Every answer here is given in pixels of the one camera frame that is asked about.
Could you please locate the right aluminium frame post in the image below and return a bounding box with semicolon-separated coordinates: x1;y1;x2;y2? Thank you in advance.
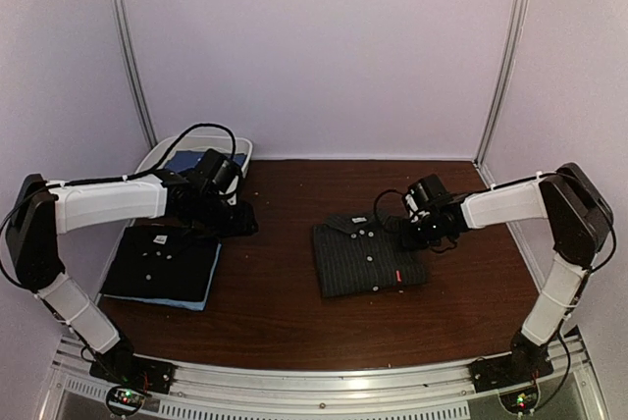
474;0;529;169

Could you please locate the black shirt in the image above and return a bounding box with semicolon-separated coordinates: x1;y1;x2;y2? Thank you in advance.
101;225;222;311

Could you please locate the left aluminium frame post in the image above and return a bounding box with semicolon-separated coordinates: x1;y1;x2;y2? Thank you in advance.
111;0;157;148

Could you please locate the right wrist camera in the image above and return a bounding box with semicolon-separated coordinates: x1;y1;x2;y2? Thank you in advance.
402;190;426;224

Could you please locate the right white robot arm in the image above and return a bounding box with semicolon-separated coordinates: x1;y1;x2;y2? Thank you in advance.
390;161;627;365

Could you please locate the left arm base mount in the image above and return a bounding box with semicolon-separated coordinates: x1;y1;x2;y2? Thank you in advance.
83;340;176;419

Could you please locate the aluminium front rail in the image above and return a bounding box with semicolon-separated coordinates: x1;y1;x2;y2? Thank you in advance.
34;335;610;419

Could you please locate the blue patterned shirt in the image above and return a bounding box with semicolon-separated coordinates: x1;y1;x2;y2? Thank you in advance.
164;150;249;175

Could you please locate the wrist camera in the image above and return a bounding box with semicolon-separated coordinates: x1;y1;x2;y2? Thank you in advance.
402;190;426;224
222;177;243;205

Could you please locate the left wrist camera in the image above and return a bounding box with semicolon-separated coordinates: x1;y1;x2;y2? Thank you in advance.
222;177;243;205

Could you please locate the black cable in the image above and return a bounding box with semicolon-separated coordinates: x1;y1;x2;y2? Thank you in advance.
141;122;241;181
373;187;413;239

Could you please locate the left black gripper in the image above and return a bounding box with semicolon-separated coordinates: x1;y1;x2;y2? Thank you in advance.
194;193;257;239

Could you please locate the dark pinstriped long sleeve shirt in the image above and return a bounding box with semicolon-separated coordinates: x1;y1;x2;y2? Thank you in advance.
312;211;428;298

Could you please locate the left black cable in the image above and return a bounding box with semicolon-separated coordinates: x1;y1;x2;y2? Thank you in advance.
141;122;241;181

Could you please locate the right black cable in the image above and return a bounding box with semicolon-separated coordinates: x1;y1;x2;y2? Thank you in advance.
373;187;413;239

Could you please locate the aluminium frame post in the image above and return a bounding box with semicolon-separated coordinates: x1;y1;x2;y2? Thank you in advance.
111;0;157;148
474;0;529;169

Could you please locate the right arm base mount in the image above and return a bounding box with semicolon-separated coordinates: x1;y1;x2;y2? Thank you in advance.
469;333;553;415

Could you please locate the white plastic basin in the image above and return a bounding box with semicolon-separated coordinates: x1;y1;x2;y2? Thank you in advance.
132;131;253;177

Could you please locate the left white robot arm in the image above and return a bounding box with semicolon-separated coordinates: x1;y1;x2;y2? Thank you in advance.
1;149;256;385

